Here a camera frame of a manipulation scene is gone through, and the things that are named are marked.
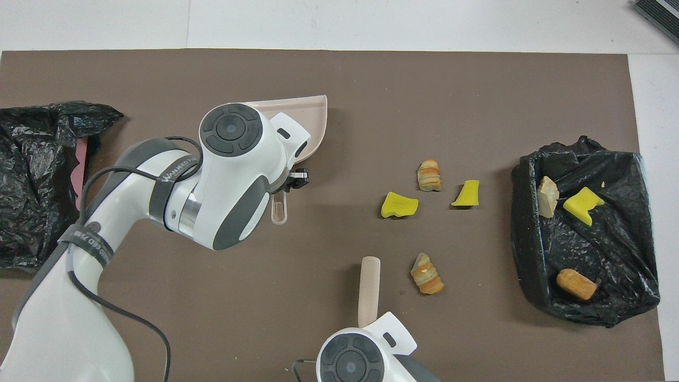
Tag beige plastic dustpan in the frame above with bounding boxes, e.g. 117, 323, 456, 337
247, 94, 328, 224

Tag yellow sponge piece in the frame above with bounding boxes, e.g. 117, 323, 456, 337
381, 192, 419, 219
451, 180, 480, 207
562, 187, 605, 227

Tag beige brush black bristles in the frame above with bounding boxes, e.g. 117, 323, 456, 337
358, 256, 381, 329

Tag striped croissant bread piece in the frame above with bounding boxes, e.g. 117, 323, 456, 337
537, 176, 560, 219
410, 253, 445, 295
417, 160, 442, 192

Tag brown bread roll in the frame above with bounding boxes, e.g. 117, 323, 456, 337
556, 268, 598, 301

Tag black bag lined pink bin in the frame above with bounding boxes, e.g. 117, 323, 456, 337
0, 101, 124, 268

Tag brown table mat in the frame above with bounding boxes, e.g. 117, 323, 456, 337
0, 49, 666, 382

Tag dark ribbed panel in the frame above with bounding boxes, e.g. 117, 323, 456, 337
632, 0, 679, 46

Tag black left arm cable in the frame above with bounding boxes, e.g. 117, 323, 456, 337
66, 135, 205, 382

